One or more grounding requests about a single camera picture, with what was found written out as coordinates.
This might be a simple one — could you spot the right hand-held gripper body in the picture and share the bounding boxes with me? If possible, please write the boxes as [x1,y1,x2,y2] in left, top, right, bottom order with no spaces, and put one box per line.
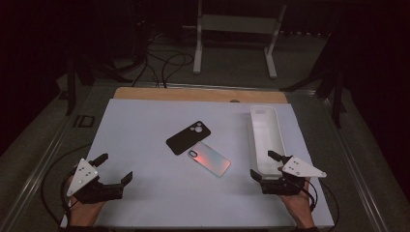
[260,156,328,196]

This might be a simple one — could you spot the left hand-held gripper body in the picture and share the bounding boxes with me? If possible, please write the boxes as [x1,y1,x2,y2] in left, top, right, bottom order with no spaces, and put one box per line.
[66,158,125,205]

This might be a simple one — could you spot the long white plastic tray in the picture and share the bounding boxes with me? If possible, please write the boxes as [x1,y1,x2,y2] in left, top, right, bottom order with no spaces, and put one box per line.
[249,104,288,181]

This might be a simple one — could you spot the iridescent clear phone case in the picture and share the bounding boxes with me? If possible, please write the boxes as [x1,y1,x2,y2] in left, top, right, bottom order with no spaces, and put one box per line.
[187,140,232,178]

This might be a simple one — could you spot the black phone case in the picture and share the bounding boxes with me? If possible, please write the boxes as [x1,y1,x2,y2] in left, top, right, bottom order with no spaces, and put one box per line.
[165,120,212,157]

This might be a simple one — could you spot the person's left hand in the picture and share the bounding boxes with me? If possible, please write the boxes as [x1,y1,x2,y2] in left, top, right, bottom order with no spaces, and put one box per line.
[65,175,105,227]

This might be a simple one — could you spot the person's right hand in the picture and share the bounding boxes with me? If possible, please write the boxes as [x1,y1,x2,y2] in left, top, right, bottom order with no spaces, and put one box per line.
[279,177,317,228]

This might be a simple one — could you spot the white table mat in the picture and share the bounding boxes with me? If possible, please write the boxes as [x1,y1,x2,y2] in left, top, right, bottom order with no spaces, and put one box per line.
[60,98,336,229]

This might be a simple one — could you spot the black tripod stand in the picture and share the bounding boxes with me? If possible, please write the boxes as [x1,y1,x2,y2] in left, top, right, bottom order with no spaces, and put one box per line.
[66,57,133,116]
[279,32,348,130]

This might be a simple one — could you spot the wooden table board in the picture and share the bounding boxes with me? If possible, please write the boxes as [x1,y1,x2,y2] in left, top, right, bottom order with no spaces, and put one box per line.
[113,86,288,104]

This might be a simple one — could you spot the white metal stand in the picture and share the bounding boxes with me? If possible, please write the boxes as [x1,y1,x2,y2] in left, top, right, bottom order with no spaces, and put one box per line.
[182,0,288,80]

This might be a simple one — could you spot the left hand-held gripper cable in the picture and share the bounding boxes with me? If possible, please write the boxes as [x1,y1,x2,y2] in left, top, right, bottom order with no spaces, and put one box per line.
[40,143,93,228]

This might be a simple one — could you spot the hand-held gripper cable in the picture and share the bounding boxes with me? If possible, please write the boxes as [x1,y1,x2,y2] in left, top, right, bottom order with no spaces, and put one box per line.
[40,143,93,228]
[303,178,340,226]

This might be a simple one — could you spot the black rectangular floor frame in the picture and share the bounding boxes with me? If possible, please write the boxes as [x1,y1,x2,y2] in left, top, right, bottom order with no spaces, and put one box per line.
[73,114,96,129]

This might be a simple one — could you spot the right hand-held gripper cable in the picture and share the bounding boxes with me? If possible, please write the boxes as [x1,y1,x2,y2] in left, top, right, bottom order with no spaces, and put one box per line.
[303,178,340,226]

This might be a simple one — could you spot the metal floor rail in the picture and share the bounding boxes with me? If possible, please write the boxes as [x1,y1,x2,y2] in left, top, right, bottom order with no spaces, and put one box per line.
[320,95,391,232]
[0,96,85,231]
[93,81,318,96]

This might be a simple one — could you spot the black floor cables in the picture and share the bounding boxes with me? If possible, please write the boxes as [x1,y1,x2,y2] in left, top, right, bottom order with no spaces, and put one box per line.
[132,32,195,89]

